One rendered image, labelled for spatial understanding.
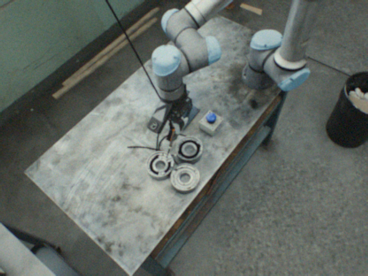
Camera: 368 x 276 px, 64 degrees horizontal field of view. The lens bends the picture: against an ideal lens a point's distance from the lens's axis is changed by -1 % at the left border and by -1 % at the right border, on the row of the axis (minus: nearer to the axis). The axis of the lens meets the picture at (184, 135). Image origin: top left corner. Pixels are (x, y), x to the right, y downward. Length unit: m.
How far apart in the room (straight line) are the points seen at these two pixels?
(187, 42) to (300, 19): 0.35
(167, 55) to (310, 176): 1.51
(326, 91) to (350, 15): 0.96
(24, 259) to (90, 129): 0.55
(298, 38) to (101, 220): 0.90
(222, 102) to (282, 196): 0.91
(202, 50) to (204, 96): 0.51
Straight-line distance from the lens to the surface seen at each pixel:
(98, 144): 1.25
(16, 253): 1.36
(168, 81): 0.80
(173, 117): 0.94
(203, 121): 1.17
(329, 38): 2.94
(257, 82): 1.31
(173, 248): 1.61
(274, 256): 1.88
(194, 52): 0.81
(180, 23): 0.90
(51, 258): 1.82
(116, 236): 1.09
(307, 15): 0.99
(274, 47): 1.19
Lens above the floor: 1.82
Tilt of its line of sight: 59 degrees down
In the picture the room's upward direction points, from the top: 8 degrees counter-clockwise
